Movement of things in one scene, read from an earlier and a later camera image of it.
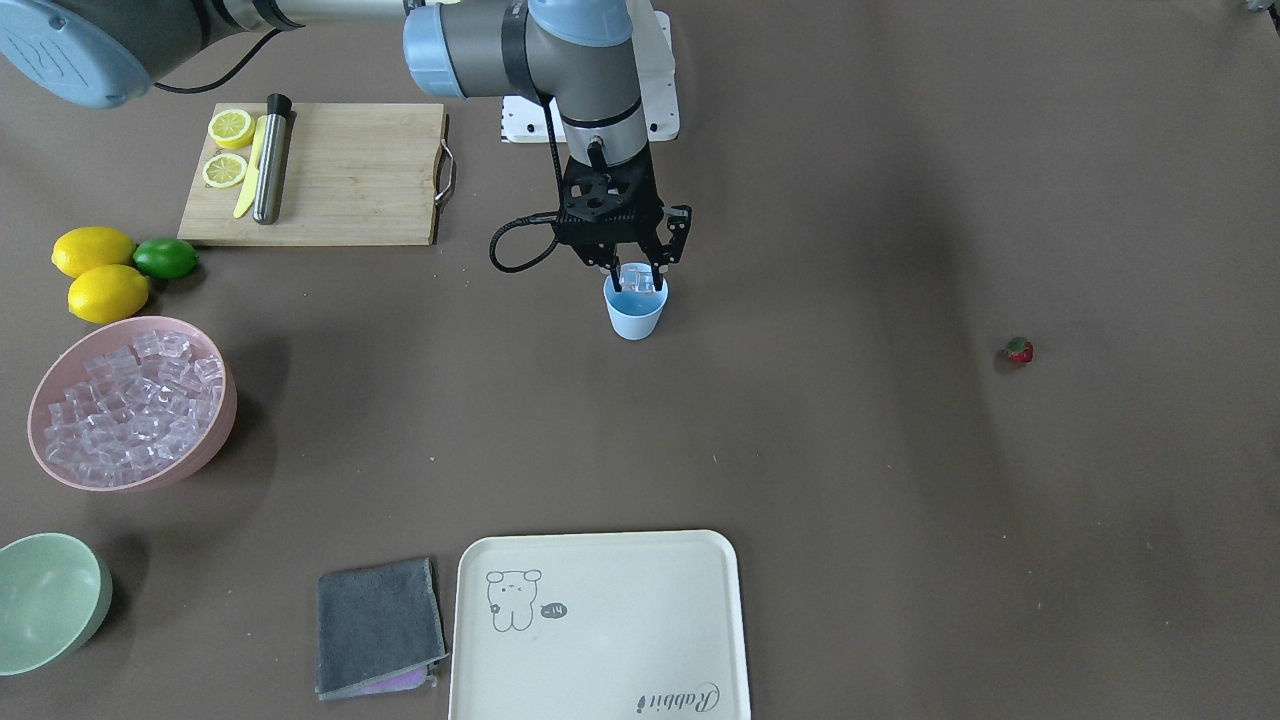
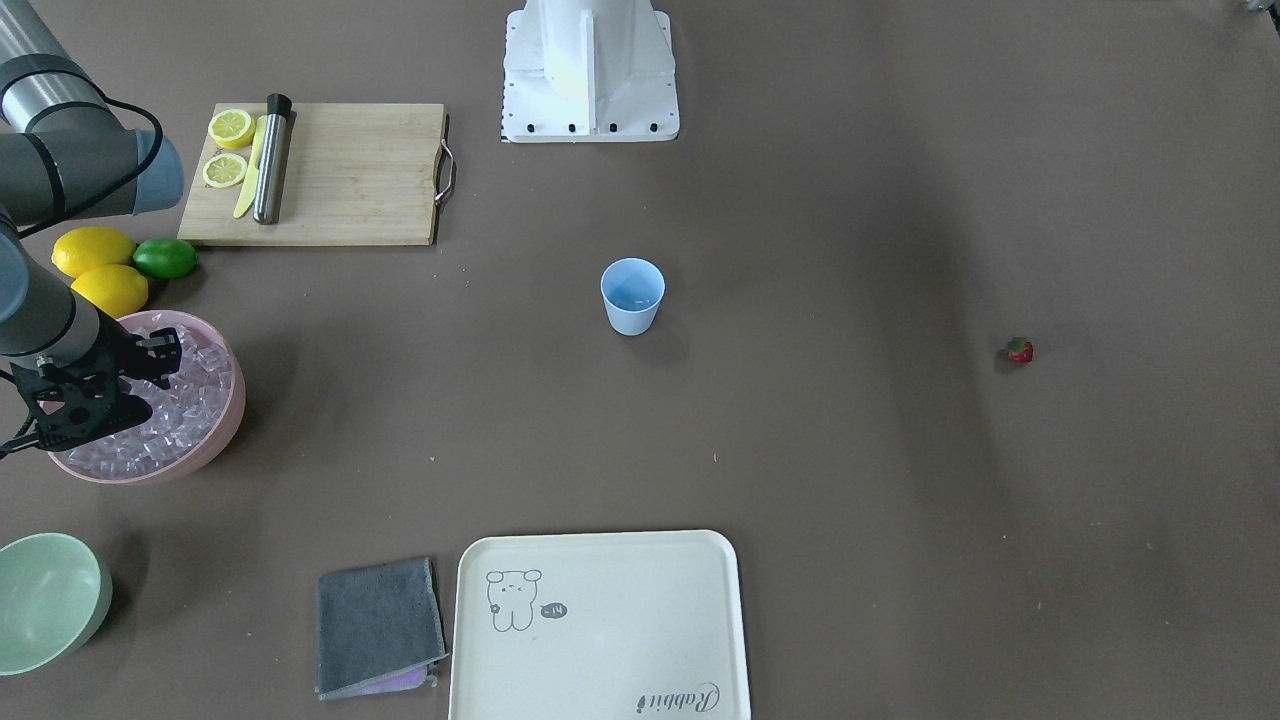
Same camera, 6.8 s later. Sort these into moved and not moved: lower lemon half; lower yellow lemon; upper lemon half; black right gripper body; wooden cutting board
Moved: black right gripper body
Not moved: lower lemon half; upper lemon half; wooden cutting board; lower yellow lemon
